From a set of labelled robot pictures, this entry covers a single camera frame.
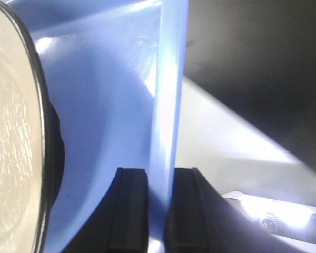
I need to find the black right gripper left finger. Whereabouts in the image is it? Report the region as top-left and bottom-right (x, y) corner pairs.
(63, 168), (149, 252)

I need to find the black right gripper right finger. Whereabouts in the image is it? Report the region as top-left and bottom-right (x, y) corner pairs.
(164, 168), (316, 252)

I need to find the beige plate with black rim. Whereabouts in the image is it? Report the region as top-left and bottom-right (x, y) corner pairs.
(0, 1), (64, 252)

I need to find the blue plastic tray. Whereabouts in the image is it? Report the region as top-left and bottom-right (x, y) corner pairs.
(7, 1), (189, 252)

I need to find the metal bracket with screw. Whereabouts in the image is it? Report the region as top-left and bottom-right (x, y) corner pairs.
(222, 191), (316, 237)

